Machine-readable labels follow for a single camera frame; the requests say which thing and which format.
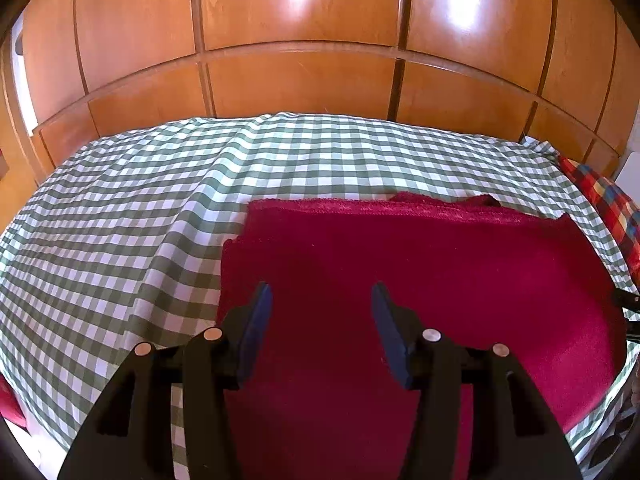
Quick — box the multicoloured plaid pillow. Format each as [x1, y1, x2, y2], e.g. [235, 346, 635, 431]
[556, 155, 640, 283]

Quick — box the green white checkered bedsheet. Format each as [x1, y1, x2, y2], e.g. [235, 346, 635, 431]
[1, 113, 631, 474]

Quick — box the red blanket under sheet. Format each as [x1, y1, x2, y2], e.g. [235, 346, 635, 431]
[0, 375, 27, 430]

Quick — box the crimson red knitted garment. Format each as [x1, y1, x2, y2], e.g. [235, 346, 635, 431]
[215, 194, 627, 479]

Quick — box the orange wooden wardrobe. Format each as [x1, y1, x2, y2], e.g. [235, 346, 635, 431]
[1, 0, 639, 222]

